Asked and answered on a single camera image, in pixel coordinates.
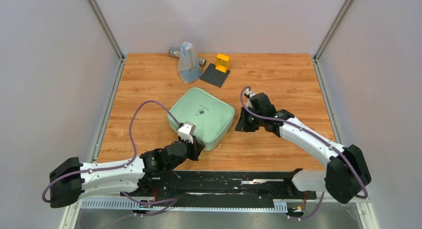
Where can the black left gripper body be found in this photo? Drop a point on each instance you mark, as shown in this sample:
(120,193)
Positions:
(188,155)

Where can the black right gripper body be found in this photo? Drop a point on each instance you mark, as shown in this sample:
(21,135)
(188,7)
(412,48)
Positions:
(258,124)

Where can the mint green medicine kit case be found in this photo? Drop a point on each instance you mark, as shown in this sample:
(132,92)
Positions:
(211,116)

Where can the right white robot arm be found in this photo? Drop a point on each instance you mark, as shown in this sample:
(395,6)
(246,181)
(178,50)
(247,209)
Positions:
(346,173)

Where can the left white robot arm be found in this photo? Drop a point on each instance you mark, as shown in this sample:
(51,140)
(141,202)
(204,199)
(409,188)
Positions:
(73,180)

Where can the dark grey brick baseplate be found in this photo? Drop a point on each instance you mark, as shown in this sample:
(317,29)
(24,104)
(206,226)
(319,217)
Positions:
(213,76)

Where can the yellow toy window brick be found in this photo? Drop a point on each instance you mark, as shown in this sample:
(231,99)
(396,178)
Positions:
(222,62)

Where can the glitter silver microphone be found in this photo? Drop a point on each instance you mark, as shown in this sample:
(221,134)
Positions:
(173,52)

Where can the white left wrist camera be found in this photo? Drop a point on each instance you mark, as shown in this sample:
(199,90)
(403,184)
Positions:
(186,131)

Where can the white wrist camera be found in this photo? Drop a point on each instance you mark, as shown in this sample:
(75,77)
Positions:
(249,95)
(186,131)

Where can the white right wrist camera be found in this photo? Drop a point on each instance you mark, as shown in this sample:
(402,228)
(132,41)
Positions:
(249,95)

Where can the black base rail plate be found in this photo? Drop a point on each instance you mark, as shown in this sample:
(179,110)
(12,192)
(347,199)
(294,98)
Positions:
(222,189)

